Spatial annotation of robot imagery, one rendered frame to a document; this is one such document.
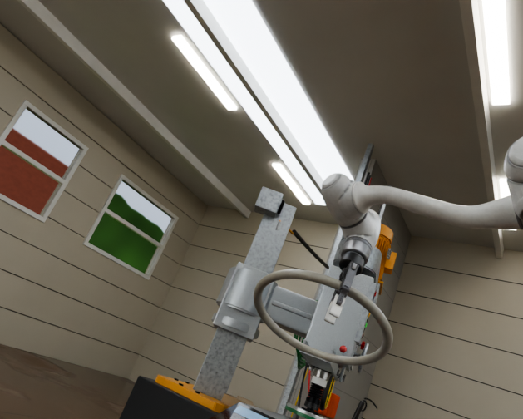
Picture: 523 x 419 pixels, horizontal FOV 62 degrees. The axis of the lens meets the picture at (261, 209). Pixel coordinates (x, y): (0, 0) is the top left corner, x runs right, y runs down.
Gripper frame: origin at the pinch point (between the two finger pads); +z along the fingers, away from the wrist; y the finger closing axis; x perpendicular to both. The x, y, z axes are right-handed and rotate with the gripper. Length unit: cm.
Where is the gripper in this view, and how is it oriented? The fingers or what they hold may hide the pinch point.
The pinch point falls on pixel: (334, 309)
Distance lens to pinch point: 130.6
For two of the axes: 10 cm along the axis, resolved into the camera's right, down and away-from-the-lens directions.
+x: -8.9, -4.4, 1.2
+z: -4.0, 6.4, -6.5
